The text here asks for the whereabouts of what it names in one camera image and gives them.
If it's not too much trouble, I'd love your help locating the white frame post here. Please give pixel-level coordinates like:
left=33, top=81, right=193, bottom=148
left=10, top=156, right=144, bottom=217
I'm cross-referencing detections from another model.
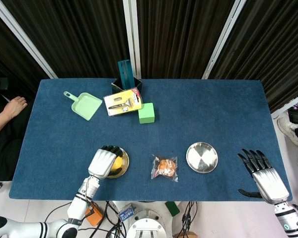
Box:
left=202, top=0, right=252, bottom=80
left=123, top=0, right=142, bottom=79
left=0, top=0, right=58, bottom=79

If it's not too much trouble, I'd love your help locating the green foam cube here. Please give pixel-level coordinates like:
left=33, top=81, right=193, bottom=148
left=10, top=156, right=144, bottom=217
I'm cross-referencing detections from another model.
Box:
left=138, top=102, right=155, bottom=124

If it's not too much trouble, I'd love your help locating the dark green block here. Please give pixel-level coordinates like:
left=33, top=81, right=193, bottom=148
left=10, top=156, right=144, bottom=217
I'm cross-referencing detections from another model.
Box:
left=164, top=201, right=181, bottom=217

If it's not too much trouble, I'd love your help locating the orange device box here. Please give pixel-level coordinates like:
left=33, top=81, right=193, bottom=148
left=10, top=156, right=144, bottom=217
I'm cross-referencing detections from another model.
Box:
left=86, top=205, right=104, bottom=227

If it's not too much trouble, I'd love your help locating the packaged peeler on yellow card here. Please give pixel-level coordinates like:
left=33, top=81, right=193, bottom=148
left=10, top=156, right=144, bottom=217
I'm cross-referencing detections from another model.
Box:
left=103, top=88, right=143, bottom=117

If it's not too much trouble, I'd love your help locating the blue white labelled box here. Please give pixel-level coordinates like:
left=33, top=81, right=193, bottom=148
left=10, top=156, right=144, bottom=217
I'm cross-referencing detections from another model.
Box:
left=118, top=203, right=137, bottom=222

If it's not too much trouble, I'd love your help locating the round steel plate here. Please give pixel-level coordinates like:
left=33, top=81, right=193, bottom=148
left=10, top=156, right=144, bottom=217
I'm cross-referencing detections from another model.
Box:
left=186, top=141, right=219, bottom=174

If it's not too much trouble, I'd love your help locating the teal plastic channel piece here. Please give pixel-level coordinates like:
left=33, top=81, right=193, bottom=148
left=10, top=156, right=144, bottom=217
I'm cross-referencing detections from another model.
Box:
left=117, top=59, right=136, bottom=90

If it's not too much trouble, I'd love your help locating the packaged muffin in wrapper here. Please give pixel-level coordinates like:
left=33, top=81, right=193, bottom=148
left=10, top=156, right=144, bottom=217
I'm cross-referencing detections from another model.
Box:
left=106, top=148, right=130, bottom=179

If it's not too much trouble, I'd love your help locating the black hexagonal holder box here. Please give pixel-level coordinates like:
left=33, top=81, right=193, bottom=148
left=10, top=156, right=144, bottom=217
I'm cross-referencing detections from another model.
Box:
left=111, top=77, right=143, bottom=95

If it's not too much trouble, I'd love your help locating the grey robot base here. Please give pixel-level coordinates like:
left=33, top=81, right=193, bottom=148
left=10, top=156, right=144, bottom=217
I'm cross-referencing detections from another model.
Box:
left=126, top=210, right=169, bottom=238

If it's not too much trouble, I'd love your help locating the white sneaker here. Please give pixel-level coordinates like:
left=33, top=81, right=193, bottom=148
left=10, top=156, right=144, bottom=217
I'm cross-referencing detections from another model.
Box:
left=277, top=116, right=298, bottom=147

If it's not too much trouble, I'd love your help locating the black pleated curtain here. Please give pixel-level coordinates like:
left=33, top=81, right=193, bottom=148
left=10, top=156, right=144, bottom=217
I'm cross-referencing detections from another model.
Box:
left=208, top=0, right=298, bottom=112
left=136, top=0, right=236, bottom=79
left=1, top=0, right=130, bottom=79

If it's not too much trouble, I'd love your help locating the blue table cloth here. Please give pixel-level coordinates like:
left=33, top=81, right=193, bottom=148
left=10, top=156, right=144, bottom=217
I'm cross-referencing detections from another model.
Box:
left=8, top=78, right=293, bottom=202

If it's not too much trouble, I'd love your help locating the person's black clothed body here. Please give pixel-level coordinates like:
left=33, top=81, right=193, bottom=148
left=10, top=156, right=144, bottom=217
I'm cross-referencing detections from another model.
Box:
left=0, top=74, right=35, bottom=181

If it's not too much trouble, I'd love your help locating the bread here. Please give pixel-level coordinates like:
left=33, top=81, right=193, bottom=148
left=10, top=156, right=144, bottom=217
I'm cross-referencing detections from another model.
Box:
left=150, top=154, right=179, bottom=182

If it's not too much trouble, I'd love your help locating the person's bare hand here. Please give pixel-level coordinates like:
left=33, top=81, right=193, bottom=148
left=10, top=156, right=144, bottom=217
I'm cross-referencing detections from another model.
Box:
left=3, top=96, right=28, bottom=119

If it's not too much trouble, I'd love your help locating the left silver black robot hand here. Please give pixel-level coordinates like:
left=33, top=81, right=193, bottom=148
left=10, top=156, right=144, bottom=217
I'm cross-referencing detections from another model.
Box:
left=87, top=145, right=124, bottom=179

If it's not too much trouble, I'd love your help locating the black cable bundle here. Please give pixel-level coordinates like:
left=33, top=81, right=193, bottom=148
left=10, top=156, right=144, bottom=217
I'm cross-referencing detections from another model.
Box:
left=43, top=200, right=127, bottom=238
left=176, top=201, right=198, bottom=238

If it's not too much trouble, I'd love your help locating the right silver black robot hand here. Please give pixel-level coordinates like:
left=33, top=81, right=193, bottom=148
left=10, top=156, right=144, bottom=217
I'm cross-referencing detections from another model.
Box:
left=237, top=148, right=290, bottom=204

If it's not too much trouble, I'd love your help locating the light green plastic dustpan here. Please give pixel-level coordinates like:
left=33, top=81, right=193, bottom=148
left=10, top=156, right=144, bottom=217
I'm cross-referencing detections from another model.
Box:
left=63, top=91, right=103, bottom=121

